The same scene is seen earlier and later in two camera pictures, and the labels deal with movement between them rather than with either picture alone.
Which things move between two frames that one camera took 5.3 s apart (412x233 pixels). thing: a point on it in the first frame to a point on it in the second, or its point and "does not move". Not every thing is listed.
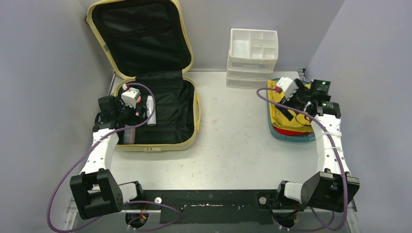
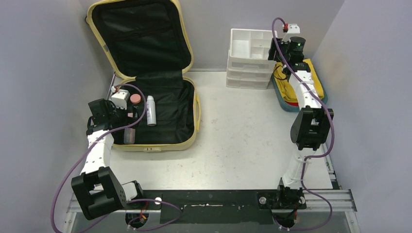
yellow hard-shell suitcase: x=149 y=41 does not move
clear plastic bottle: x=129 y=135 does not move
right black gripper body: x=290 y=105 to x=276 y=51
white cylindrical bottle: x=149 y=106 does not move
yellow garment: x=299 y=122 to x=284 y=85
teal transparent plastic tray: x=301 y=138 to x=295 y=108
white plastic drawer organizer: x=252 y=56 does not move
